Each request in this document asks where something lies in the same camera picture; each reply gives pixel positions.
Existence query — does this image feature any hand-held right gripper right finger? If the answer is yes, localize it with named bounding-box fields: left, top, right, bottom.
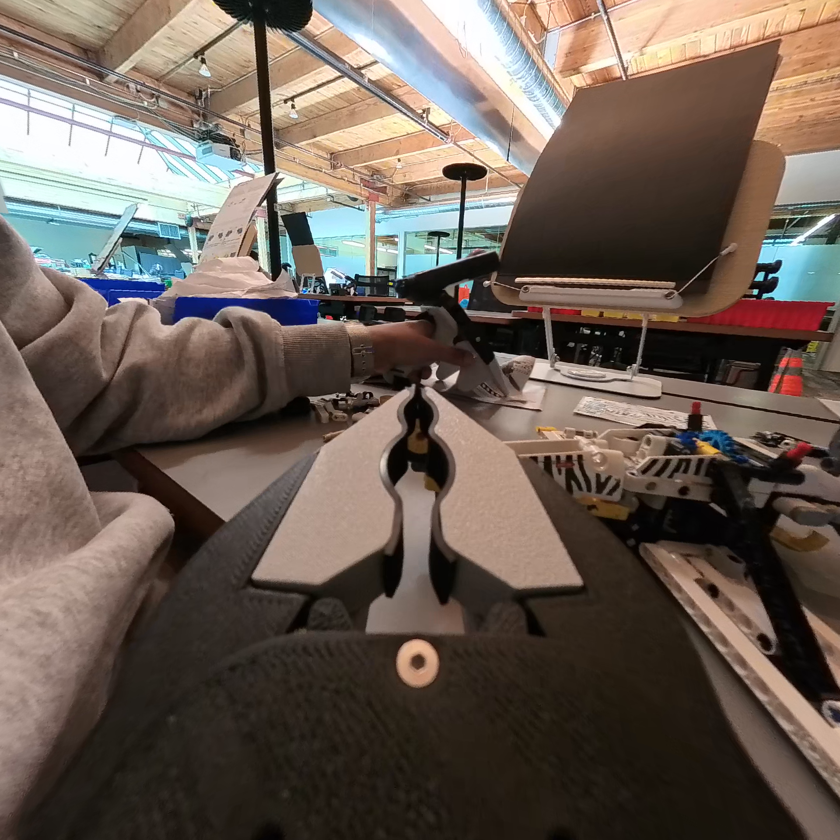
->
left=419, top=386, right=585, bottom=605

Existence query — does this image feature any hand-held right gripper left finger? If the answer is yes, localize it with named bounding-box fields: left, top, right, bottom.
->
left=251, top=385, right=417, bottom=598

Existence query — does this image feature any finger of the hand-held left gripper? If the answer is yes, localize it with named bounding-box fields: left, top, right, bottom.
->
left=435, top=360, right=527, bottom=400

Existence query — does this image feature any lego instruction booklet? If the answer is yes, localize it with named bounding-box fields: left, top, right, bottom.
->
left=430, top=353, right=547, bottom=412

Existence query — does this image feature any black lego wheel yellow hub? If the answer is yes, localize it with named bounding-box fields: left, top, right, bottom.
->
left=387, top=397, right=454, bottom=490

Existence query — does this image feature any zebra striped lego model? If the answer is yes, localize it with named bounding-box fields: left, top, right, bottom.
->
left=505, top=400, right=840, bottom=775

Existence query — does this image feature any person's left forearm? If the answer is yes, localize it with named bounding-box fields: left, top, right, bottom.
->
left=79, top=305, right=353, bottom=457

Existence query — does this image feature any pile of small lego pieces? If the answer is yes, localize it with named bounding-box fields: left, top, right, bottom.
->
left=308, top=390, right=395, bottom=424

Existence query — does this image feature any person's left hand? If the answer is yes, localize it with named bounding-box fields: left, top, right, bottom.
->
left=367, top=319, right=480, bottom=385

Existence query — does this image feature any white book stand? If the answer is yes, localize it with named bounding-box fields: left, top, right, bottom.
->
left=491, top=140, right=787, bottom=400

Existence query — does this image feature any zebra sticker sheet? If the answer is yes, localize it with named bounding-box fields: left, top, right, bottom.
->
left=573, top=395, right=706, bottom=429

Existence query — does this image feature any black and beige board stand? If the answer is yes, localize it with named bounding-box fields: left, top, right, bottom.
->
left=281, top=211, right=324, bottom=290

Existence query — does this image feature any row of yellow bins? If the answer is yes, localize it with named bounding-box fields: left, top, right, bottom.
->
left=581, top=308, right=683, bottom=322

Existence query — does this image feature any black panel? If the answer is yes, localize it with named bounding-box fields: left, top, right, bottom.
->
left=499, top=39, right=782, bottom=298

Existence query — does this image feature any blue storage bin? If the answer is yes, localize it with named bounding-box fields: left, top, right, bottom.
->
left=174, top=297, right=320, bottom=327
left=75, top=279, right=166, bottom=308

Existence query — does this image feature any beige printed board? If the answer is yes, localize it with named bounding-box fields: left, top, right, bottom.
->
left=197, top=172, right=284, bottom=263

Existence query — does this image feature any white crumpled paper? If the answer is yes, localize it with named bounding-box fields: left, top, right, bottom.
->
left=156, top=256, right=299, bottom=301

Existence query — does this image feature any long wooden desk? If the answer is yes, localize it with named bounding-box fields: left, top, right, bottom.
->
left=512, top=310, right=834, bottom=343

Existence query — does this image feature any person's grey sweatshirt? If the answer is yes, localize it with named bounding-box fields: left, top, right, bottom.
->
left=0, top=215, right=217, bottom=815

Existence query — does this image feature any red storage bin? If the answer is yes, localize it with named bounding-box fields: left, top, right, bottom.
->
left=686, top=300, right=829, bottom=333

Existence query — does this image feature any orange traffic cone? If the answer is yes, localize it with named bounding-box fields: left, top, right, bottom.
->
left=768, top=350, right=808, bottom=396

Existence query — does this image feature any tilted grey board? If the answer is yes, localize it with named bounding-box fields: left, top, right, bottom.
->
left=91, top=203, right=140, bottom=273

